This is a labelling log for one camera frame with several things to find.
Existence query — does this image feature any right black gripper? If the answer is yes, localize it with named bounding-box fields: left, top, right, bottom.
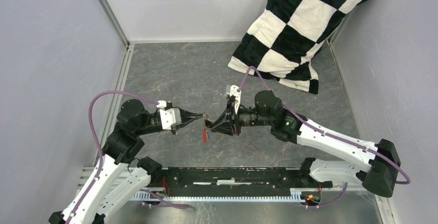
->
left=210, top=100, right=273, bottom=137

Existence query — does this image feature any metal key holder plate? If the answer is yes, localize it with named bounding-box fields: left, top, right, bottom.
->
left=203, top=113, right=214, bottom=129

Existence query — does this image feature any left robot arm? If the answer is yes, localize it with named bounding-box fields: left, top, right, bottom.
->
left=49, top=99, right=204, bottom=223

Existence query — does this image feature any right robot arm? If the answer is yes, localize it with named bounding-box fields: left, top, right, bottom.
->
left=205, top=90, right=401, bottom=198

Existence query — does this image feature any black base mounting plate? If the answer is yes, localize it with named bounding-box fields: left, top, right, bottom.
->
left=148, top=167, right=333, bottom=197

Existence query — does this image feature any black white checkered blanket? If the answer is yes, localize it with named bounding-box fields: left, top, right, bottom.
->
left=228, top=0, right=368, bottom=94

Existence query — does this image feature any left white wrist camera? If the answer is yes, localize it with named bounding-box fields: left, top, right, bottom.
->
left=157, top=100, right=174, bottom=130

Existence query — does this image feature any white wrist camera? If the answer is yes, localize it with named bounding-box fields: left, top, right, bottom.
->
left=157, top=100, right=174, bottom=130
left=226, top=85, right=242, bottom=114

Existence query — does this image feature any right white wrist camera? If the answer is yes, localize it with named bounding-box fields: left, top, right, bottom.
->
left=226, top=85, right=242, bottom=114

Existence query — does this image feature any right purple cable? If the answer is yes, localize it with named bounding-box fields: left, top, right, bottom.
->
left=237, top=66, right=411, bottom=209

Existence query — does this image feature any slotted cable duct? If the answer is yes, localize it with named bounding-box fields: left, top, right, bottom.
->
left=130, top=189, right=315, bottom=203

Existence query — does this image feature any aluminium frame rail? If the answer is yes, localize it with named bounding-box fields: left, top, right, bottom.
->
left=98, top=0, right=131, bottom=47

